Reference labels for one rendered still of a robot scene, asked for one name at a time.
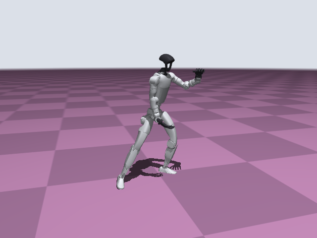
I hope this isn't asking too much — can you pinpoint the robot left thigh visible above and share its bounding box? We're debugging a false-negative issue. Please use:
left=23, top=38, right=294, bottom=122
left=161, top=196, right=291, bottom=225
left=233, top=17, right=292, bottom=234
left=160, top=112, right=177, bottom=149

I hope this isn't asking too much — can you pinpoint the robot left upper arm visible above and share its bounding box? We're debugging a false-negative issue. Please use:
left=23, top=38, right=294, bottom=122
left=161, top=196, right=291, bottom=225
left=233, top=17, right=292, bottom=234
left=169, top=72, right=190, bottom=90

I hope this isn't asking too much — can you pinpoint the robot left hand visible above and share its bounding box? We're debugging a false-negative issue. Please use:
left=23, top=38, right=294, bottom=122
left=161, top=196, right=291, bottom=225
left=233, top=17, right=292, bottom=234
left=193, top=68, right=205, bottom=78

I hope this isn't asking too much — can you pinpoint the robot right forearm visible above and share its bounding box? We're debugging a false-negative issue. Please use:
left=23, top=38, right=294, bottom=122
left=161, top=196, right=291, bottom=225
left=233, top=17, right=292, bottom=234
left=150, top=98, right=161, bottom=123

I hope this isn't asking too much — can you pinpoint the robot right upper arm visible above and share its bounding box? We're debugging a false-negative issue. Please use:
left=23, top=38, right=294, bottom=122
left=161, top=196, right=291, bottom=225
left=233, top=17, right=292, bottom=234
left=149, top=75, right=159, bottom=104

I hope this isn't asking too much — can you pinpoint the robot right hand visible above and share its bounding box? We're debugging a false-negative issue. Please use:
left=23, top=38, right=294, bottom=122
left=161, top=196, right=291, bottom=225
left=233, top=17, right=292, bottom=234
left=157, top=118, right=175, bottom=129

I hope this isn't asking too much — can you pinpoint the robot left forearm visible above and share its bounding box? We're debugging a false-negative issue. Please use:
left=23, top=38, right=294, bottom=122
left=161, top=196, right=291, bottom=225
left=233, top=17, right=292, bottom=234
left=188, top=77, right=201, bottom=87

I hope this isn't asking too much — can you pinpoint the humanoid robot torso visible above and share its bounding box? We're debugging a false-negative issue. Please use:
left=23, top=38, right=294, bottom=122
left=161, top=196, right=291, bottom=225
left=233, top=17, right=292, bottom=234
left=147, top=72, right=171, bottom=121

